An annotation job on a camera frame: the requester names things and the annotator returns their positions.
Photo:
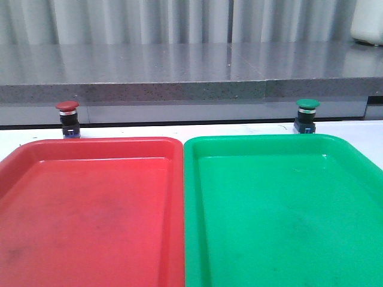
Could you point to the grey stone counter slab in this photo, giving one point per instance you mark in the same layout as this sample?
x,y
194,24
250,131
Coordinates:
x,y
182,83

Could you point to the green mushroom push button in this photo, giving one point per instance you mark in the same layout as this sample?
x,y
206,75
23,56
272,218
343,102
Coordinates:
x,y
304,121

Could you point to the red plastic tray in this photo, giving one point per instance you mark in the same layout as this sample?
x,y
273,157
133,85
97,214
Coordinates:
x,y
93,212

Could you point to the red mushroom push button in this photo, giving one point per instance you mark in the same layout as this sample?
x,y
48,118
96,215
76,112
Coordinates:
x,y
69,119

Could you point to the white container in background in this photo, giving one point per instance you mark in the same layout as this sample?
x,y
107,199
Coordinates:
x,y
366,23

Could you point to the green plastic tray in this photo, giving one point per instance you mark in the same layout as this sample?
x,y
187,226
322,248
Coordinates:
x,y
281,210

